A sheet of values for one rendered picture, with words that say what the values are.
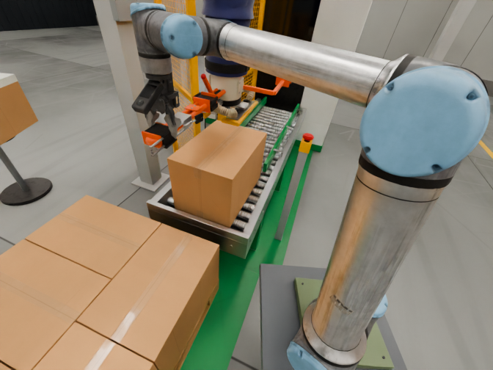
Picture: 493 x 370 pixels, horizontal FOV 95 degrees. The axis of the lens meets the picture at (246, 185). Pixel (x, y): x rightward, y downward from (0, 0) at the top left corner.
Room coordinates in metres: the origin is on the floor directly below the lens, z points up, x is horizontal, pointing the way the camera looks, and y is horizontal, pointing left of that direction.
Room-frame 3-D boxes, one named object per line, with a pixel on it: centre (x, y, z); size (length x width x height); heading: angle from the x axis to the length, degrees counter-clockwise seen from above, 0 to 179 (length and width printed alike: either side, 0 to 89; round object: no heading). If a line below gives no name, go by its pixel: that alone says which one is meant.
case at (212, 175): (1.25, 0.18, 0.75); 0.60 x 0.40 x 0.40; 163
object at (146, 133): (0.71, 0.33, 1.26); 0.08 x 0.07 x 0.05; 165
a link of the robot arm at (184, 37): (0.67, 0.22, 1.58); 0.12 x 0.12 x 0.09; 51
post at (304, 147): (1.33, -0.35, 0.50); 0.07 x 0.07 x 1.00; 74
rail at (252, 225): (1.95, -0.35, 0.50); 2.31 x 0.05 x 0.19; 164
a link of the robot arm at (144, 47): (0.74, 0.31, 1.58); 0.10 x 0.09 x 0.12; 51
